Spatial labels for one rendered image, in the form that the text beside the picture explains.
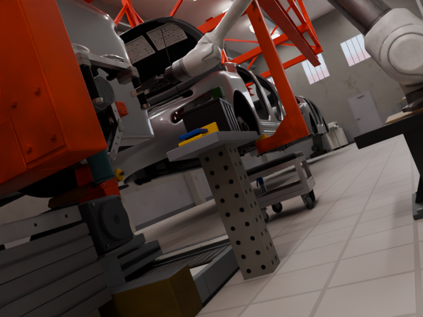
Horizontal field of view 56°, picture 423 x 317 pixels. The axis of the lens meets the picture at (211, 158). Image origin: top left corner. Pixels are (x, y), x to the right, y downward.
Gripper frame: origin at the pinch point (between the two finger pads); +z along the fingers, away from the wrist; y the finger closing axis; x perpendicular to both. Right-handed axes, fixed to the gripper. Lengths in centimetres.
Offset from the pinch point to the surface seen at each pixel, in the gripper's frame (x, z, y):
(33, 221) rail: -45, -8, -86
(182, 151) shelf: -40, -35, -54
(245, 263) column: -78, -36, -40
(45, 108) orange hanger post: -18, -13, -76
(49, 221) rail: -46, -8, -82
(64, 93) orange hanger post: -15, -16, -71
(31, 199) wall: 44, 492, 387
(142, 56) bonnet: 137, 133, 288
